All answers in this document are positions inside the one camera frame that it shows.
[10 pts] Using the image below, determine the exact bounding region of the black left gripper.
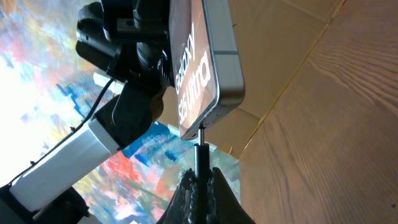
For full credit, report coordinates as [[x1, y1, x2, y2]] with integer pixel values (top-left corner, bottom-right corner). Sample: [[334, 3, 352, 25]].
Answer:
[[75, 0, 174, 90]]

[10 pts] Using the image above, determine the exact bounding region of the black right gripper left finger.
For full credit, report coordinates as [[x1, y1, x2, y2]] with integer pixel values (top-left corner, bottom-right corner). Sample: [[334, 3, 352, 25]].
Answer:
[[157, 169, 197, 224]]

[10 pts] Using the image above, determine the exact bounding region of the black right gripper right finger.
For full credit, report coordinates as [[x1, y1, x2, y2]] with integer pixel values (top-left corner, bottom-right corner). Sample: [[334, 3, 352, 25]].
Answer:
[[208, 167, 255, 224]]

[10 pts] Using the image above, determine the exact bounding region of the black charger cable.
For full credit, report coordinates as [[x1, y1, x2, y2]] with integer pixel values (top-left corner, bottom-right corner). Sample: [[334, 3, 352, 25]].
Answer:
[[193, 122, 211, 224]]

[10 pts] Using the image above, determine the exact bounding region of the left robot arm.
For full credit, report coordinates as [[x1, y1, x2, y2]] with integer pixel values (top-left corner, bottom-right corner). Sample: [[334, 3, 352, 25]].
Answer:
[[1, 0, 174, 223]]

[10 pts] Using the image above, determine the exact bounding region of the colourful abstract painting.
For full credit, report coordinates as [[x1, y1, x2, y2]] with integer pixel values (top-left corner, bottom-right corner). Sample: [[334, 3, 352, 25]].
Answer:
[[0, 0, 242, 224]]

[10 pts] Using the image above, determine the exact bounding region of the black left camera cable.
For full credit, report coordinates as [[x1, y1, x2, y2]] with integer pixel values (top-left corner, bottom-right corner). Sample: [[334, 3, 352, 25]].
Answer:
[[7, 77, 116, 187]]

